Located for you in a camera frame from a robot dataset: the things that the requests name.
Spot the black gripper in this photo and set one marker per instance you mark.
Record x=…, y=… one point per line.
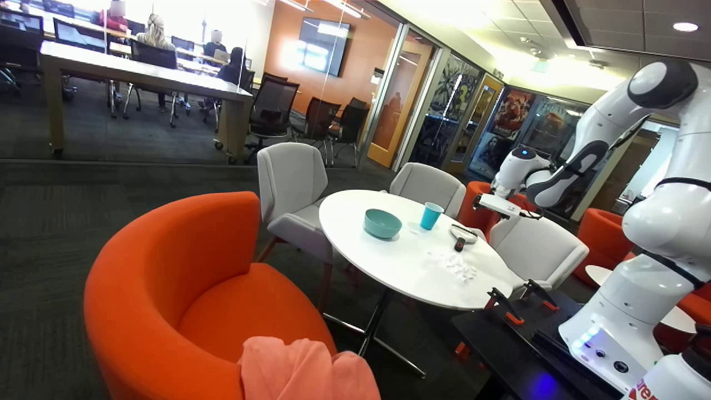
x=504, y=205

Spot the person in red shirt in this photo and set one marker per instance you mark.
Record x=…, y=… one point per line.
x=114, y=18

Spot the grey upholstered chair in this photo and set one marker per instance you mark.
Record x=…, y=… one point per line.
x=426, y=186
x=537, y=248
x=291, y=186

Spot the orange armchair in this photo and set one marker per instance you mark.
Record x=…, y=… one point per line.
x=147, y=297

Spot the pink cloth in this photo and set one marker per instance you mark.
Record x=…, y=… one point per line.
x=297, y=370

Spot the round table pedestal base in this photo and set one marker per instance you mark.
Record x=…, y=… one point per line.
x=374, y=326

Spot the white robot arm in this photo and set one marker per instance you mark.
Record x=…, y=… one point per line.
x=669, y=214

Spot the teal bowl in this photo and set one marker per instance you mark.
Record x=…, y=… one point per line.
x=384, y=225

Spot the white foam litter pile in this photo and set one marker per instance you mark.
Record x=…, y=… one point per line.
x=459, y=268

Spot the wall television screen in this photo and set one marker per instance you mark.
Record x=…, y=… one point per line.
x=324, y=48

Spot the red clamp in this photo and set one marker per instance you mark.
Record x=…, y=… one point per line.
x=515, y=319
x=549, y=305

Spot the teal plastic cup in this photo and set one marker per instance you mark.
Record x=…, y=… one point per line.
x=430, y=216

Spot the blond seated person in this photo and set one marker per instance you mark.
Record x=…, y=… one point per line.
x=156, y=33

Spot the round ceiling light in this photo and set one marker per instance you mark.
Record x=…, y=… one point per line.
x=686, y=27

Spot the black office chair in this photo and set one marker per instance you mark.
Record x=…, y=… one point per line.
x=320, y=116
x=271, y=103
x=353, y=119

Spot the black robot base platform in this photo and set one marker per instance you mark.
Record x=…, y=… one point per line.
x=504, y=364

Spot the long wooden table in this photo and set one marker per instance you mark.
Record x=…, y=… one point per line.
x=147, y=69

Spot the orange wooden door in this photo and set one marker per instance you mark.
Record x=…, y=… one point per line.
x=401, y=103

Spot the orange lounge chair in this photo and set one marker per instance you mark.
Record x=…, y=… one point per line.
x=475, y=213
x=604, y=236

